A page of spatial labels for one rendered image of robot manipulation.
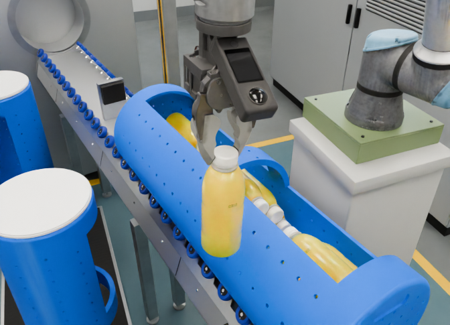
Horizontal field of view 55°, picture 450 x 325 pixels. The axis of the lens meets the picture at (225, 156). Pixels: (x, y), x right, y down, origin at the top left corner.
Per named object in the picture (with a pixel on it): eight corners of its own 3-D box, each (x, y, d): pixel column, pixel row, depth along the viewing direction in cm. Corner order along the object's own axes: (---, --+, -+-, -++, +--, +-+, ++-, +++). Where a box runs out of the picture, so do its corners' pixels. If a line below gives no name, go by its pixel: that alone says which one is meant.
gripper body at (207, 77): (227, 84, 67) (231, 4, 60) (256, 108, 61) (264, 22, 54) (181, 92, 64) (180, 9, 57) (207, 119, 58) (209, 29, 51)
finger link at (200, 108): (215, 134, 63) (226, 78, 59) (220, 140, 62) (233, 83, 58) (185, 136, 61) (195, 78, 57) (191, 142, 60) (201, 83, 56)
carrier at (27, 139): (22, 226, 233) (7, 267, 210) (-33, 74, 183) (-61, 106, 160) (77, 221, 236) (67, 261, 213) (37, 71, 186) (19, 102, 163)
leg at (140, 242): (155, 311, 207) (141, 213, 171) (161, 321, 203) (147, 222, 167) (144, 317, 204) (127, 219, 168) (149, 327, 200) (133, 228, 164)
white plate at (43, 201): (21, 253, 100) (23, 256, 100) (112, 190, 118) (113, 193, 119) (-42, 206, 113) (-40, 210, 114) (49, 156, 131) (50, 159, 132)
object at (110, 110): (126, 111, 177) (121, 76, 168) (130, 116, 174) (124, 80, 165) (102, 118, 172) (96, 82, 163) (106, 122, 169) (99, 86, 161)
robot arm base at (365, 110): (373, 99, 125) (381, 67, 119) (414, 122, 114) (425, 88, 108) (332, 110, 119) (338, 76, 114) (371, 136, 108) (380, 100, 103)
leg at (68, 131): (88, 198, 275) (67, 110, 239) (91, 204, 271) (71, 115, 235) (79, 202, 272) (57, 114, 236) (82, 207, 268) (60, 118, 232)
